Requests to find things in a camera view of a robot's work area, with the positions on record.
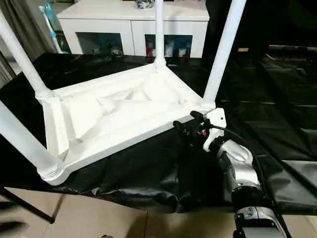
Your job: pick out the white plastic table top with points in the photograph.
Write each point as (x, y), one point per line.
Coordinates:
(124, 109)

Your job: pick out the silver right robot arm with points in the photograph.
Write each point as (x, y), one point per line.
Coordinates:
(242, 173)

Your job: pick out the black mat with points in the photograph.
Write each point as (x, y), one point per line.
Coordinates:
(257, 99)

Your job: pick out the small white bottle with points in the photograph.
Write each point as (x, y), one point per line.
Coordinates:
(169, 49)

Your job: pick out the small red bottle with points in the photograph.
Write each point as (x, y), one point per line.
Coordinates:
(154, 50)

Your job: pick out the white cabinet with glass doors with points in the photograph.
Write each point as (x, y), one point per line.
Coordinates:
(109, 17)

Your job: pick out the light blue plastic item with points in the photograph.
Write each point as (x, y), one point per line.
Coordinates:
(52, 22)

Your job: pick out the grey curtain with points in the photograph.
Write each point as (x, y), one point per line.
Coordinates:
(22, 27)

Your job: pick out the black robot foot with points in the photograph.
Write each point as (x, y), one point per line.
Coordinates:
(12, 227)

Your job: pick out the black metal frame bar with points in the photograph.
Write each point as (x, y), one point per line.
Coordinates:
(29, 206)

